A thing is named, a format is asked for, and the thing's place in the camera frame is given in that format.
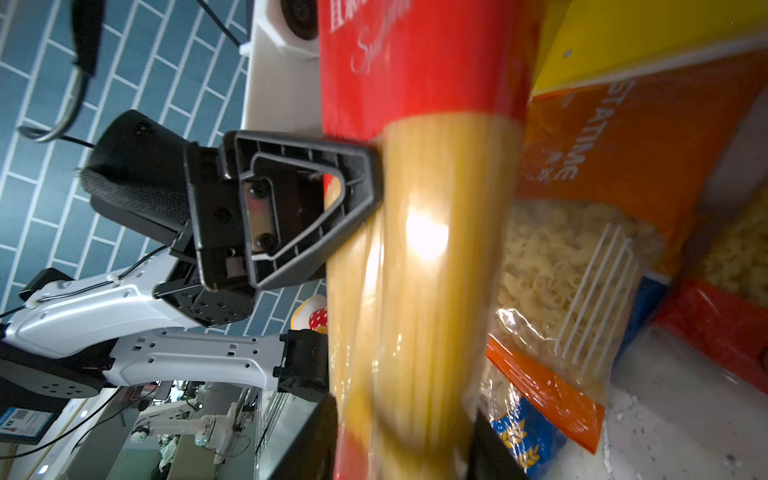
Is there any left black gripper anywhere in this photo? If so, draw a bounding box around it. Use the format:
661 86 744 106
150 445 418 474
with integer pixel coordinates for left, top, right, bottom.
153 130 384 327

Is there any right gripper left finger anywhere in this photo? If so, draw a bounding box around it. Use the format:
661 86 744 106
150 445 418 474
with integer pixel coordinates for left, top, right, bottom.
287 394 338 479

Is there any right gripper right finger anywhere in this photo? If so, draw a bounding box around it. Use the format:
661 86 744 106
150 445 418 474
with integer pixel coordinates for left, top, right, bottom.
467 410 528 480

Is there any orange macaroni bag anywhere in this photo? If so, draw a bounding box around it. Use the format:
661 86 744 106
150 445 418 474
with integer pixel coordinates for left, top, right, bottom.
488 51 767 452

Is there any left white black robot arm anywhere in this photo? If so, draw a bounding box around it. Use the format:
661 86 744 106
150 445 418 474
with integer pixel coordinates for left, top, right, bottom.
1 110 383 416

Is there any yellow pink blue shelf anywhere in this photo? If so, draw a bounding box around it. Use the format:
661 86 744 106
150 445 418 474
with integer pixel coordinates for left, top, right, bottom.
532 1 767 96

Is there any blue macaroni bag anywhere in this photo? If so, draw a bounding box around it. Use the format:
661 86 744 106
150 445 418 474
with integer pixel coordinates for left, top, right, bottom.
481 277 668 479

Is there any yellow plush toy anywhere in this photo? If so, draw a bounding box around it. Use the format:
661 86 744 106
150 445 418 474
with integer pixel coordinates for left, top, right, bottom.
290 295 328 335

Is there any red fusilli bag left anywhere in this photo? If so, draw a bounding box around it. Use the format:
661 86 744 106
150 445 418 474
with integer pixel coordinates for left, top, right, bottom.
655 185 767 393

